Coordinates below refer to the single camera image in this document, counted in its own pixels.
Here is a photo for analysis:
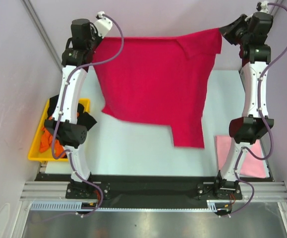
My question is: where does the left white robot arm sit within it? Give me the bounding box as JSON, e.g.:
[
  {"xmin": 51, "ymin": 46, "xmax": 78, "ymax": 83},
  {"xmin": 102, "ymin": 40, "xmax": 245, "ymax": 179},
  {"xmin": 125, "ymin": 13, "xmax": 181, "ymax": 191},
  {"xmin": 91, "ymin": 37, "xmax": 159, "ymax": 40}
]
[{"xmin": 44, "ymin": 17, "xmax": 113, "ymax": 199}]

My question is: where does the orange t shirt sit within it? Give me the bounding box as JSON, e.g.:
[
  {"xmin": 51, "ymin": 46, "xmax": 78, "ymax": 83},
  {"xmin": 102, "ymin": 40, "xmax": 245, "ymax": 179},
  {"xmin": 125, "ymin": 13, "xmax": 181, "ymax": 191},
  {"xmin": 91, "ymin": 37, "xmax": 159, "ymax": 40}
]
[{"xmin": 39, "ymin": 113, "xmax": 79, "ymax": 159}]

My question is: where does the folded pink t shirt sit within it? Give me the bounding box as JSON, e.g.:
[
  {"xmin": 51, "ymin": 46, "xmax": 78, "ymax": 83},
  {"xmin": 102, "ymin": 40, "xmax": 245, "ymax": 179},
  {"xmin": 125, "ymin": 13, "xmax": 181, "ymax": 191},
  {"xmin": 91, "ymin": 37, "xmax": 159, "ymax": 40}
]
[{"xmin": 215, "ymin": 135, "xmax": 269, "ymax": 179}]

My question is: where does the grey cable duct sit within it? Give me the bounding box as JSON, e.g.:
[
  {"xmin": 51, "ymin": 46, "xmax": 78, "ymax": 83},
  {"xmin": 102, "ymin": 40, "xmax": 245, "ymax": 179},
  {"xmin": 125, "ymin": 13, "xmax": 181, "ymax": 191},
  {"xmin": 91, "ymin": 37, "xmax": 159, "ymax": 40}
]
[
  {"xmin": 208, "ymin": 200, "xmax": 235, "ymax": 213},
  {"xmin": 31, "ymin": 201, "xmax": 98, "ymax": 212}
]

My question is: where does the left corner aluminium post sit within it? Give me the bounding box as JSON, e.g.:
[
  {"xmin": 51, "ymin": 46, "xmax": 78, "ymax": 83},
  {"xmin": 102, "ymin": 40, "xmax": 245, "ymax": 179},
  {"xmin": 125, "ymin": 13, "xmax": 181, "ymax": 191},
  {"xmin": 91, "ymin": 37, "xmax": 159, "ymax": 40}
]
[{"xmin": 20, "ymin": 0, "xmax": 62, "ymax": 72}]

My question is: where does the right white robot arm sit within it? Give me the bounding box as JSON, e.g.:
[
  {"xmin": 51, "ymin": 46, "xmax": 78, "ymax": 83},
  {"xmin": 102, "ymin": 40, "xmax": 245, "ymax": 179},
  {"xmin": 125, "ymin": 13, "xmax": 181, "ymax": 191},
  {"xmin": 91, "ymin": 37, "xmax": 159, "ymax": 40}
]
[{"xmin": 213, "ymin": 12, "xmax": 274, "ymax": 199}]

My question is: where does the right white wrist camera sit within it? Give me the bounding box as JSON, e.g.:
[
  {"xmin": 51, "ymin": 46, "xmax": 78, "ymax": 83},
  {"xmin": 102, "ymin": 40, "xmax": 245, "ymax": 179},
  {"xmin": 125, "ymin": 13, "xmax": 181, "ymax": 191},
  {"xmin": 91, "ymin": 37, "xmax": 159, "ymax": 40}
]
[{"xmin": 256, "ymin": 0, "xmax": 269, "ymax": 14}]

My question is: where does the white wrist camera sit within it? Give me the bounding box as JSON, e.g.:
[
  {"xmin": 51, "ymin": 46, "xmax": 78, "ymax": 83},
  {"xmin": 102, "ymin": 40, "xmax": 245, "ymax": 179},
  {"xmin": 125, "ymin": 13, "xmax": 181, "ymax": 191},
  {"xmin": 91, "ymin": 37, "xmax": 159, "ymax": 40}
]
[
  {"xmin": 256, "ymin": 0, "xmax": 269, "ymax": 14},
  {"xmin": 94, "ymin": 11, "xmax": 113, "ymax": 39}
]

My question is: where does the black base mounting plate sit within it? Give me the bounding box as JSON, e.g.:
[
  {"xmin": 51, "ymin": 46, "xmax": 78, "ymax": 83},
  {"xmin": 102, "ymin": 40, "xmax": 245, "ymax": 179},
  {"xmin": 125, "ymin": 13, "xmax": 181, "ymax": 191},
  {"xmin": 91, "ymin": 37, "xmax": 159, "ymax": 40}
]
[{"xmin": 32, "ymin": 174, "xmax": 273, "ymax": 210}]

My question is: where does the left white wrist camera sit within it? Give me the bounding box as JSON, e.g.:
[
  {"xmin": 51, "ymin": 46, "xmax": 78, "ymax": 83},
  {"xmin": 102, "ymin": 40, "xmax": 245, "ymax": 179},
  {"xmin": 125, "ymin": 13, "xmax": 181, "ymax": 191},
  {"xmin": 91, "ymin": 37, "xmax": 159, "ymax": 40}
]
[{"xmin": 94, "ymin": 11, "xmax": 113, "ymax": 39}]

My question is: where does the yellow plastic tray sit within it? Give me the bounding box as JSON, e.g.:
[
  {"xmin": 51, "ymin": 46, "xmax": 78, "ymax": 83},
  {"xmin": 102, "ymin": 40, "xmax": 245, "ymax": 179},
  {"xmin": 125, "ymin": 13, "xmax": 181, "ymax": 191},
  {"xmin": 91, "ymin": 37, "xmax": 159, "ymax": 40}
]
[{"xmin": 28, "ymin": 98, "xmax": 91, "ymax": 162}]

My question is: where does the left grey cable duct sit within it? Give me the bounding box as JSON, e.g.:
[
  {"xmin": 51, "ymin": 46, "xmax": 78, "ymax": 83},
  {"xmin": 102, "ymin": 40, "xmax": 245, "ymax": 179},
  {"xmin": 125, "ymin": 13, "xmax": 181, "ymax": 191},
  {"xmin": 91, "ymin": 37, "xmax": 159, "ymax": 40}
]
[{"xmin": 31, "ymin": 201, "xmax": 98, "ymax": 212}]

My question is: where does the corner aluminium post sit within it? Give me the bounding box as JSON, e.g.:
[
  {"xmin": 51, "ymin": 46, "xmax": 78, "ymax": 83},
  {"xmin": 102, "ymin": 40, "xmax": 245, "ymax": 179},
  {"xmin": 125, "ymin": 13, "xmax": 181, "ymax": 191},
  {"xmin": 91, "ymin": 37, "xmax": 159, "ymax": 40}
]
[
  {"xmin": 268, "ymin": 0, "xmax": 285, "ymax": 17},
  {"xmin": 20, "ymin": 0, "xmax": 62, "ymax": 72}
]

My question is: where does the aluminium frame rail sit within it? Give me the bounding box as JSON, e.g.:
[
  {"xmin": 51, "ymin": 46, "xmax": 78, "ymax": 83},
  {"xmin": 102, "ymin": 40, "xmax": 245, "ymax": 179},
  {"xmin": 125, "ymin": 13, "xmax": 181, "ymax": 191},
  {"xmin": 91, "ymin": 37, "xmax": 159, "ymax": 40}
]
[{"xmin": 20, "ymin": 181, "xmax": 287, "ymax": 202}]

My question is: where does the black t shirt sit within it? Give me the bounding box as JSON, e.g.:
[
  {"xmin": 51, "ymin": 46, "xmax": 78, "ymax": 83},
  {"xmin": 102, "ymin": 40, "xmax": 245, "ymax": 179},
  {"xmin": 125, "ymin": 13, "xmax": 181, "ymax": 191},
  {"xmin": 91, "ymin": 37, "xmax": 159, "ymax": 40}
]
[{"xmin": 47, "ymin": 95, "xmax": 97, "ymax": 131}]

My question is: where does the right grey cable duct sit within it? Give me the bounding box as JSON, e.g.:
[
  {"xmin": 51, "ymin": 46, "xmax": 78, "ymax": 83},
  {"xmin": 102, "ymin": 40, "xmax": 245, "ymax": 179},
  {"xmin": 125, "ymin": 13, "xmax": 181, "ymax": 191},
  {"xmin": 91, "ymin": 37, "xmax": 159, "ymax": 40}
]
[{"xmin": 208, "ymin": 200, "xmax": 235, "ymax": 213}]

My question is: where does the right corner aluminium post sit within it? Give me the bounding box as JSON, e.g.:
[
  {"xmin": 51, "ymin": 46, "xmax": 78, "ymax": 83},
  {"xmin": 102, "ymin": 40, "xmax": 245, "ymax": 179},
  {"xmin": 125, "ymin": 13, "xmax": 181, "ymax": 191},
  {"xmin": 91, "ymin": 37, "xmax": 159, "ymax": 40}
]
[{"xmin": 268, "ymin": 0, "xmax": 285, "ymax": 17}]

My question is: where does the crimson red t shirt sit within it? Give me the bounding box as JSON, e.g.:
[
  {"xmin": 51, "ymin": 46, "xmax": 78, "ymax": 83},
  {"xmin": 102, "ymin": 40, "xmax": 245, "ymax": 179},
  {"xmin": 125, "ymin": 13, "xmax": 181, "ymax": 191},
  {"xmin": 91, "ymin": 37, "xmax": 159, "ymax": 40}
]
[{"xmin": 94, "ymin": 28, "xmax": 222, "ymax": 148}]

